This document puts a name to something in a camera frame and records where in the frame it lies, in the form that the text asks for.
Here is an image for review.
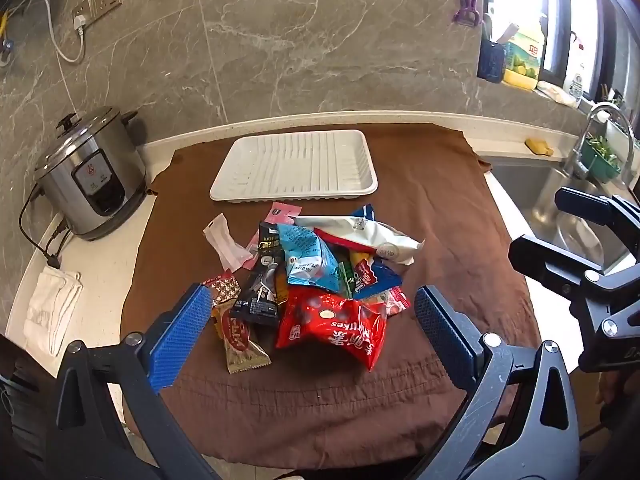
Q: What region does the green yellow box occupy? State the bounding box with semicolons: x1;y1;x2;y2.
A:
503;32;544;91

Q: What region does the dark blue red snack packet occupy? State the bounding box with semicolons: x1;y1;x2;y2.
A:
349;252;402;300

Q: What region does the wall power socket strip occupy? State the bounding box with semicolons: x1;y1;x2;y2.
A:
72;0;122;27

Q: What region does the folded white towel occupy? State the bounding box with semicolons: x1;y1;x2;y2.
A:
23;266;84;356

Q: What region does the red patterned nut packet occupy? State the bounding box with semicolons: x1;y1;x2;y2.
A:
202;270;241;307

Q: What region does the red Milkes chocolate bag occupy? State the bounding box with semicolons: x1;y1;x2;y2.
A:
276;285;387;370

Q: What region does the white and red snack bag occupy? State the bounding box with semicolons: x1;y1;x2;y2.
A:
294;216;424;266

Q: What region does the black cookie snack packet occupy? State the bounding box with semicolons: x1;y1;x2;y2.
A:
230;222;283;327

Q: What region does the chrome sink faucet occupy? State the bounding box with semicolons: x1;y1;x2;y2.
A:
562;102;637;186

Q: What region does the black power cord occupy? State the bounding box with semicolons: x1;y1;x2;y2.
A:
18;184;72;270

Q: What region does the dark blue cup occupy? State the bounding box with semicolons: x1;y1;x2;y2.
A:
477;38;506;84

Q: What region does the yellow sponge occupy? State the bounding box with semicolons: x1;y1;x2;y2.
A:
525;138;554;157

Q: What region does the white ribbed plastic tray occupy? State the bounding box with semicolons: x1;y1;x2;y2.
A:
209;129;378;203

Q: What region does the green bean snack packet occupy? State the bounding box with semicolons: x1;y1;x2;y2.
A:
337;260;355;299

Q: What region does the green plant pot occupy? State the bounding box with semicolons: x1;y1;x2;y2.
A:
580;134;620;183

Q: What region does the light blue snack packet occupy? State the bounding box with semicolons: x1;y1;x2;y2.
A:
277;223;340;292

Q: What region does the red white small packet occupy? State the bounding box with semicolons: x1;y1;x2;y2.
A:
363;286;411;318

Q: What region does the stainless steel rice cooker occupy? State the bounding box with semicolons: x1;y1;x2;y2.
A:
35;106;146;240

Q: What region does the white plug and cable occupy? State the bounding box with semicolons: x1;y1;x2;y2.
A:
19;0;87;65

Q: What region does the pink long snack packet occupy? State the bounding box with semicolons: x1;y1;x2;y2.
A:
243;202;303;271

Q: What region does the brown cloth mat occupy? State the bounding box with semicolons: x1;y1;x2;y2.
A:
120;124;540;469

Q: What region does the orange long snack packet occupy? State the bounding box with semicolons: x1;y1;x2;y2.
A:
274;264;288;307

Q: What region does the stainless steel sink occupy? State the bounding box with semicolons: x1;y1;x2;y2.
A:
487;161;637;273

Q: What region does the pale pink small packet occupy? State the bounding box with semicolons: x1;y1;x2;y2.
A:
203;212;253;272

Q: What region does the gold red pie packet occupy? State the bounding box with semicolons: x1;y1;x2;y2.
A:
213;300;271;375

